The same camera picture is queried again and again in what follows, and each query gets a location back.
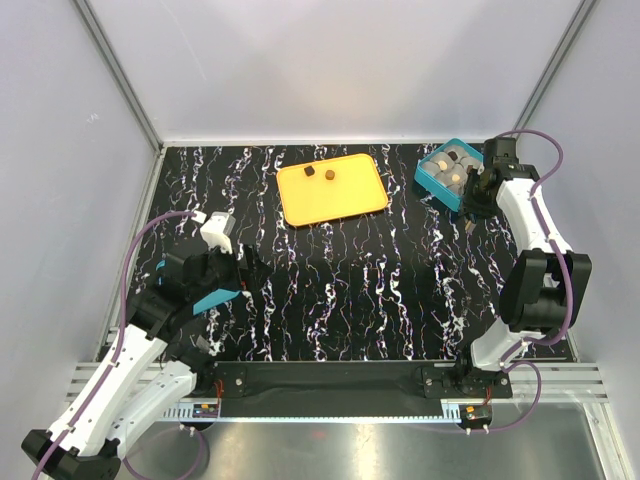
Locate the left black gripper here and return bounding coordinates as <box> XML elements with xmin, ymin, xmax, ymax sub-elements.
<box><xmin>189</xmin><ymin>239</ymin><xmax>273</xmax><ymax>302</ymax></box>

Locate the teal box lid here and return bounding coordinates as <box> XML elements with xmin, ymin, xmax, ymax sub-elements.
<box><xmin>156</xmin><ymin>260</ymin><xmax>241</xmax><ymax>316</ymax></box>

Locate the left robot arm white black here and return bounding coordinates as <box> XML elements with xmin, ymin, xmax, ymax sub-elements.
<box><xmin>21</xmin><ymin>240</ymin><xmax>273</xmax><ymax>479</ymax></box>

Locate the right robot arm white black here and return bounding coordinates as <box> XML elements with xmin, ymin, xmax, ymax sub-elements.
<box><xmin>453</xmin><ymin>131</ymin><xmax>592</xmax><ymax>397</ymax></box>

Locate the teal chocolate box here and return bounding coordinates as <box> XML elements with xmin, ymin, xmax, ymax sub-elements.
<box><xmin>414</xmin><ymin>138</ymin><xmax>483</xmax><ymax>212</ymax></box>

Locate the orange plastic tray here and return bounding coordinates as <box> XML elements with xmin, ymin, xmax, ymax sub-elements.
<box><xmin>276</xmin><ymin>153</ymin><xmax>388</xmax><ymax>227</ymax></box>

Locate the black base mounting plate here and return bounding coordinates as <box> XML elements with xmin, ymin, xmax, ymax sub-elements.
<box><xmin>213</xmin><ymin>360</ymin><xmax>513</xmax><ymax>421</ymax></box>

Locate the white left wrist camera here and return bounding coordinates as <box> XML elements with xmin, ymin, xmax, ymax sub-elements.
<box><xmin>200</xmin><ymin>212</ymin><xmax>235</xmax><ymax>254</ymax></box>

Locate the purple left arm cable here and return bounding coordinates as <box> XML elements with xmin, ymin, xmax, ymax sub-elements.
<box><xmin>29</xmin><ymin>209</ymin><xmax>207</xmax><ymax>480</ymax></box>

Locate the purple floor cable left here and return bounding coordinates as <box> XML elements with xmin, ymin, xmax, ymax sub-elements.
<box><xmin>122</xmin><ymin>429</ymin><xmax>209</xmax><ymax>479</ymax></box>

